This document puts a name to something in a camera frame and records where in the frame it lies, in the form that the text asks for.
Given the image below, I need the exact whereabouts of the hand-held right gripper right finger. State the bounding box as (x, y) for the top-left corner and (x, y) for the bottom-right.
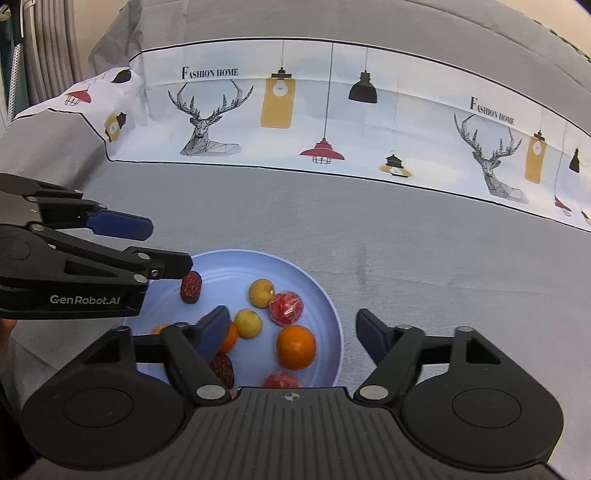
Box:
(355, 308), (502, 402)

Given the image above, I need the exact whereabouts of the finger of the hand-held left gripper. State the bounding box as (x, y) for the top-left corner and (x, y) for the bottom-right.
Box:
(0, 174), (154, 241)
(28, 223), (194, 284)

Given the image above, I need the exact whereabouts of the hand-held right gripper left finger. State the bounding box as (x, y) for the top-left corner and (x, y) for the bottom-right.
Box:
(99, 305), (232, 407)

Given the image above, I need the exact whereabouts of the dark red jujube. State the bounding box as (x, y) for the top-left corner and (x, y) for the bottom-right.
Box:
(180, 271), (203, 304)
(210, 353), (237, 398)

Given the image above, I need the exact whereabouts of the small yellow round fruit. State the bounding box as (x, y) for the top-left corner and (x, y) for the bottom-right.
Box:
(234, 308), (263, 339)
(249, 279), (276, 308)

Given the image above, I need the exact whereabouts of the light blue round plate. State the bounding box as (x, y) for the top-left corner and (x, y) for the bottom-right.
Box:
(134, 249), (345, 393)

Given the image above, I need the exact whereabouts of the plastic-wrapped orange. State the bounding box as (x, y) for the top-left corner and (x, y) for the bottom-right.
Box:
(276, 325), (317, 370)

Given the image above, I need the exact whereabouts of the red plastic-wrapped fruit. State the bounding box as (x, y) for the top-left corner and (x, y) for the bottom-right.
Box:
(262, 370), (304, 389)
(269, 291), (305, 327)

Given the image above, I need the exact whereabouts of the small tangerine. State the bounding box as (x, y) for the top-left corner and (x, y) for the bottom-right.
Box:
(198, 316), (239, 355)

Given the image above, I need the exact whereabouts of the grey curtain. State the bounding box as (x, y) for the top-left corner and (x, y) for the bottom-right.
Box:
(18, 0), (84, 109)

